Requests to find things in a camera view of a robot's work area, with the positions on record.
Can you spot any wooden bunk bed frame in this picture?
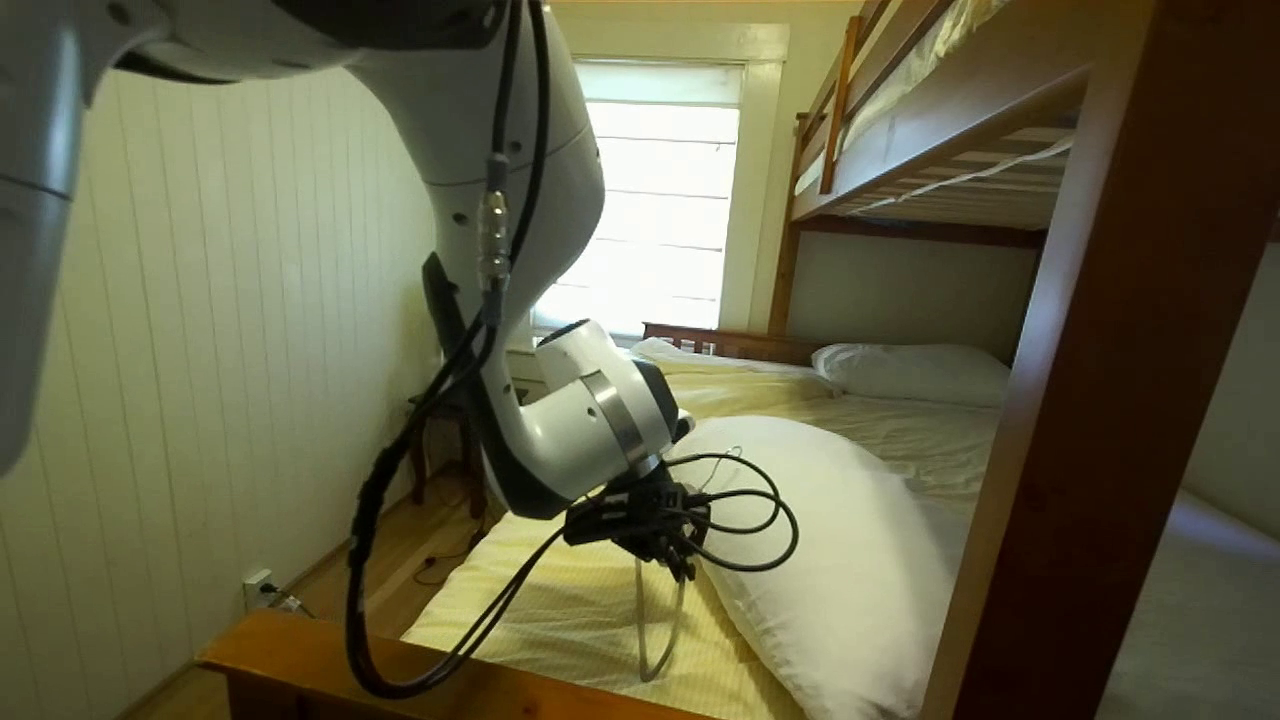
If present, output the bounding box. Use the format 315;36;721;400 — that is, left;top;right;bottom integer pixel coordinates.
198;0;1280;720

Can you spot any large pale striped pillow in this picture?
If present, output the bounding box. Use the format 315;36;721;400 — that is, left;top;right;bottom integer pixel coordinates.
674;412;971;720

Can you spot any pale yellow bed sheet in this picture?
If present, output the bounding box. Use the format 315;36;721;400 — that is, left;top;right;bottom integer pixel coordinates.
396;336;1005;720

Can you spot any bright window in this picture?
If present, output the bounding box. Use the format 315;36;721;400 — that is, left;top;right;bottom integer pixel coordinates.
531;58;794;340

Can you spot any small white pillow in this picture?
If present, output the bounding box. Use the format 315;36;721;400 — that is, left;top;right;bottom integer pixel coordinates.
808;340;1016;412

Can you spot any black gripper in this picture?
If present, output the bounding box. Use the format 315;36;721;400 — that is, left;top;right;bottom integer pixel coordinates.
560;459;714;585

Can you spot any white bunk mattress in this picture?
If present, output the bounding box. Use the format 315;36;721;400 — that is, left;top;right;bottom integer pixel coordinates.
795;0;1016;152

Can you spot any white wall outlet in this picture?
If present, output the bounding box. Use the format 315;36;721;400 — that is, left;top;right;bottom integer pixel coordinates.
235;570;288;607

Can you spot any black looped gripper cable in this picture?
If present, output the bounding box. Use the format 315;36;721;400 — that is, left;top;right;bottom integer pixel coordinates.
657;449;806;581

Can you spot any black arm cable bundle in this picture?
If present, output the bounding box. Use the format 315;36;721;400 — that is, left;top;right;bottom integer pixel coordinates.
340;0;577;704

